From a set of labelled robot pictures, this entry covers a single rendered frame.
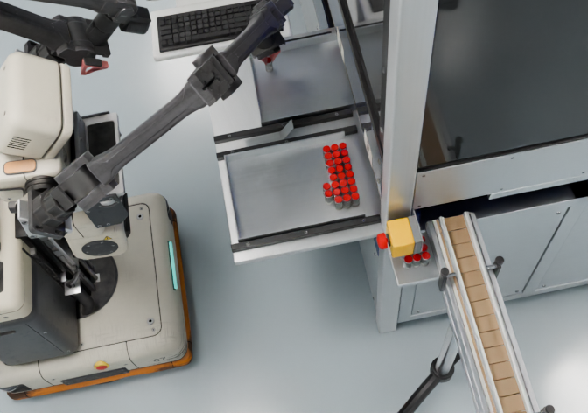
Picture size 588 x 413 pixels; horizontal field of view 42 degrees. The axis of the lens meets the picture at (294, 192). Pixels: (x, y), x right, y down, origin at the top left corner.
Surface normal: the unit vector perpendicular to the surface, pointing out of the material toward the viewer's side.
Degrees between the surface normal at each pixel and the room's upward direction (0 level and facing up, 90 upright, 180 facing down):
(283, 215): 0
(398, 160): 90
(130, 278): 0
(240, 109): 0
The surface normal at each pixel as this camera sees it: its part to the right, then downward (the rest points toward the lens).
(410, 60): 0.18, 0.87
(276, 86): -0.08, -0.45
